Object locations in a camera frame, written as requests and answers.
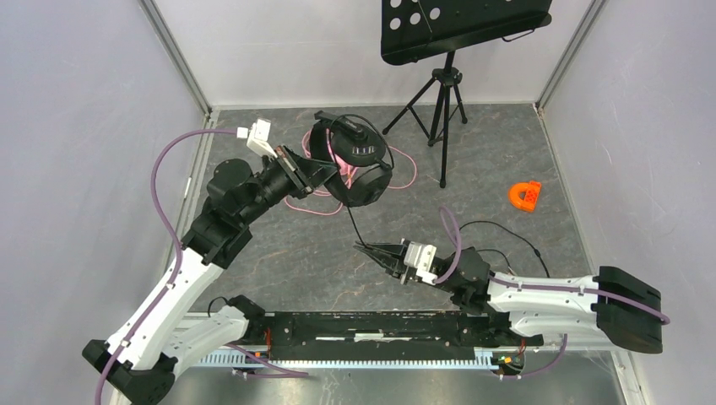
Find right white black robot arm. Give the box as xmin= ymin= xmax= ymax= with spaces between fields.
xmin=355 ymin=240 xmax=670 ymax=354

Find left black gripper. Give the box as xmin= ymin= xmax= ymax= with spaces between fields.
xmin=239 ymin=142 xmax=340 ymax=225

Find black music stand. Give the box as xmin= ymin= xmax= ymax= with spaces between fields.
xmin=380 ymin=0 xmax=552 ymax=188

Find black headphones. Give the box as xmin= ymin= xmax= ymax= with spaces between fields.
xmin=309 ymin=111 xmax=394 ymax=208

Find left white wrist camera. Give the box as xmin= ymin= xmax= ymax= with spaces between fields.
xmin=236 ymin=118 xmax=278 ymax=159

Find black headphone cable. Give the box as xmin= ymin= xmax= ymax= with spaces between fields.
xmin=335 ymin=114 xmax=552 ymax=281

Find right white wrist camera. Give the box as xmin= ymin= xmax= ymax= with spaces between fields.
xmin=404 ymin=241 xmax=437 ymax=271

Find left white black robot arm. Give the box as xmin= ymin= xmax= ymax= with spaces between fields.
xmin=83 ymin=146 xmax=339 ymax=404

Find orange plastic block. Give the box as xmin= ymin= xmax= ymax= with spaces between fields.
xmin=507 ymin=181 xmax=541 ymax=213

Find pink headphones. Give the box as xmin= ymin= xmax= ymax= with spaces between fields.
xmin=301 ymin=130 xmax=357 ymax=181

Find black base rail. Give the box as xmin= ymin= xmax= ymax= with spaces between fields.
xmin=234 ymin=310 xmax=544 ymax=361

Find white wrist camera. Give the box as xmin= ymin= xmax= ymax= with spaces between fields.
xmin=404 ymin=241 xmax=437 ymax=271
xmin=236 ymin=118 xmax=278 ymax=159

